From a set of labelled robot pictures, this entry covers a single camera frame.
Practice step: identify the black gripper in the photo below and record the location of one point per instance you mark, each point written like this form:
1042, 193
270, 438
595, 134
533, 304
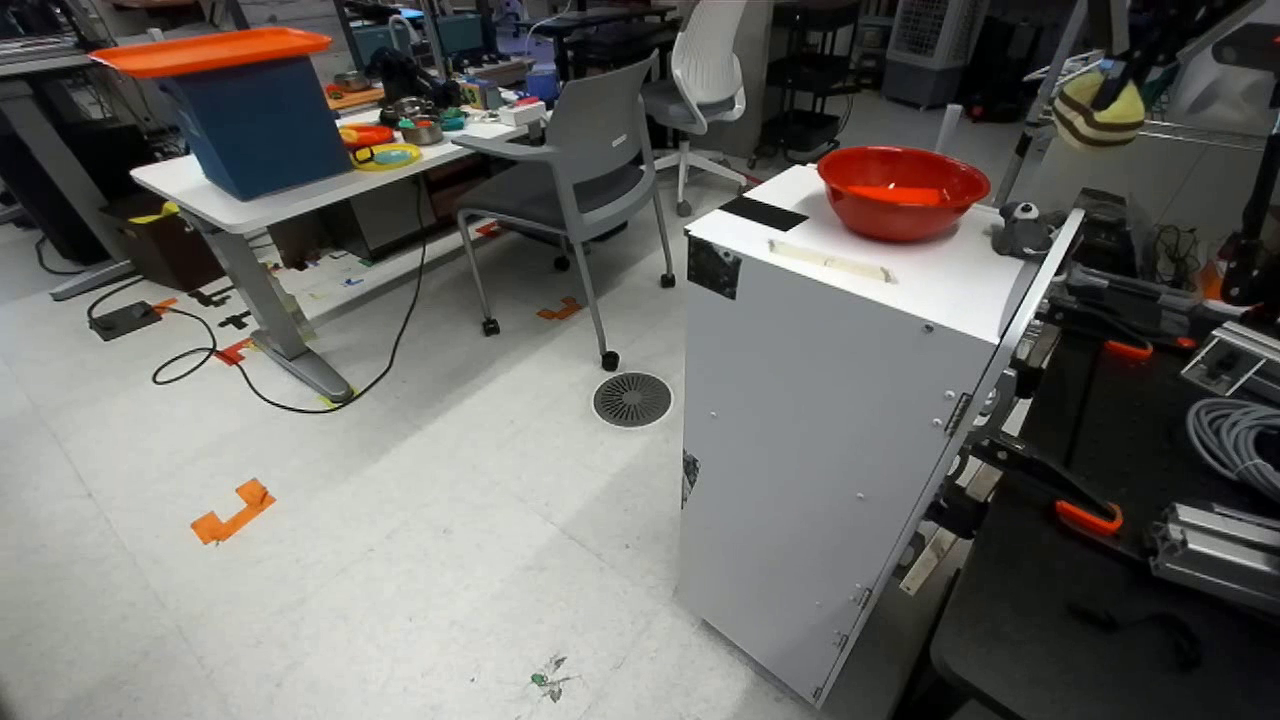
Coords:
1181, 26

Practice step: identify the yellow plushy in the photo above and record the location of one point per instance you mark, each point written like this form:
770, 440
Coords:
1096, 116

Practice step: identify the red bowl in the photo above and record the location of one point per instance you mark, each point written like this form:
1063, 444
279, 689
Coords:
902, 222

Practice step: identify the grey plush toy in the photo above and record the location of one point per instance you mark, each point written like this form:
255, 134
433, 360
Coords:
1027, 236

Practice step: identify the silver aluminium extrusion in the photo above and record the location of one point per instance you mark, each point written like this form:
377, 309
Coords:
1224, 360

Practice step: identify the white office chair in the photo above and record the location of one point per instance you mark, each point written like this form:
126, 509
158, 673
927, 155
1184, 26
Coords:
706, 66

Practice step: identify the white toy kitchen cabinet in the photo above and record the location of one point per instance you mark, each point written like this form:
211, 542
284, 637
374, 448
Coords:
814, 440

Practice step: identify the black office chair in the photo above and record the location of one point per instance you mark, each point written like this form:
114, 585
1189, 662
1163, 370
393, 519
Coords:
605, 32

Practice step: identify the grey chair with casters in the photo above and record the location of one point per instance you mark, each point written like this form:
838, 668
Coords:
601, 134

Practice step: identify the round floor drain cover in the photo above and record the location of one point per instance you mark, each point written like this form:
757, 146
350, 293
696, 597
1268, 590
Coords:
634, 397

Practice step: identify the black pegboard table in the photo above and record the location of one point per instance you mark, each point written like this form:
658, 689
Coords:
1027, 666

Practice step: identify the small orange floor tape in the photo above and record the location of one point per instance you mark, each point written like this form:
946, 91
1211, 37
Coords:
560, 309

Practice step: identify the yellow desk item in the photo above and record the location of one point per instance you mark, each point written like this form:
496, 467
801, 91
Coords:
384, 159

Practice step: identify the orange desk item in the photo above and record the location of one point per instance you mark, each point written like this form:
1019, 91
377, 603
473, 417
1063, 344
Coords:
364, 134

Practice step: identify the blue storage bin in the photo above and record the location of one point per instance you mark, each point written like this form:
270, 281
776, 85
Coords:
260, 134

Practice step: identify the white desk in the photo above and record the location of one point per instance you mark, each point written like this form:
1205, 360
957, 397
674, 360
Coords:
242, 201

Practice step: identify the orange bin lid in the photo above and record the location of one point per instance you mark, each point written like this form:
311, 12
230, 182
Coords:
214, 49

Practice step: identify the black power brick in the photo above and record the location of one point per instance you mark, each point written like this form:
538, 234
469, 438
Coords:
121, 323

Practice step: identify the silver aluminium frame piece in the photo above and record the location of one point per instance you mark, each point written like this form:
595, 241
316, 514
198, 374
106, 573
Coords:
1222, 547

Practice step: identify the orange floor tape bracket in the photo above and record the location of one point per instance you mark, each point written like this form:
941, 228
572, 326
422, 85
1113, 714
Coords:
230, 514

